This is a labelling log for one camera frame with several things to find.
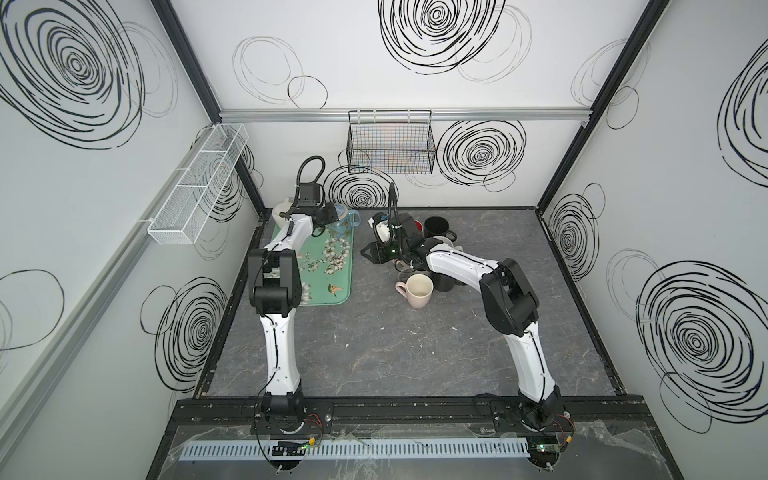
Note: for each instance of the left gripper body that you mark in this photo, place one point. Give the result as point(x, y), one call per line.
point(324, 215)

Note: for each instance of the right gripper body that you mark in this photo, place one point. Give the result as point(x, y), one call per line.
point(389, 246)

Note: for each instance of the blue butterfly mug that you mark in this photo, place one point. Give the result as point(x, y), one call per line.
point(348, 219)

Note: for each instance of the pink mug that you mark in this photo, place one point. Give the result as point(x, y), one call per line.
point(417, 290)

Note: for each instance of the black speckled mug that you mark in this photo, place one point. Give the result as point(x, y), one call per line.
point(442, 282)

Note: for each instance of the tall grey mug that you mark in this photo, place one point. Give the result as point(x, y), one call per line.
point(405, 275)

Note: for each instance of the beige mug white handle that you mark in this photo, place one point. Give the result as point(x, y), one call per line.
point(445, 241)

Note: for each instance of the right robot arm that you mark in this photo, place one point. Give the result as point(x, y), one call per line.
point(509, 301)

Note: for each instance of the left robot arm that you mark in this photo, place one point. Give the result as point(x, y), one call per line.
point(275, 292)

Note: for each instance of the white ribbed mug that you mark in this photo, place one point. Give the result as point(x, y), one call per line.
point(280, 213)

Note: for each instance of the green floral tray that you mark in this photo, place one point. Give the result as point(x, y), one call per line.
point(325, 267)

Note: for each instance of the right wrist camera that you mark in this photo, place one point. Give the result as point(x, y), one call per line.
point(381, 230)

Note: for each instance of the black wire basket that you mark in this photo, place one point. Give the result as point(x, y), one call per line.
point(390, 141)

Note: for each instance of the white wire shelf basket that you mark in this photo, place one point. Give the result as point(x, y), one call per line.
point(190, 204)

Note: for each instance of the white slotted cable duct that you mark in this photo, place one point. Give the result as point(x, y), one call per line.
point(354, 449)

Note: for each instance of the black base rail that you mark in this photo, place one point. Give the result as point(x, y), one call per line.
point(332, 411)

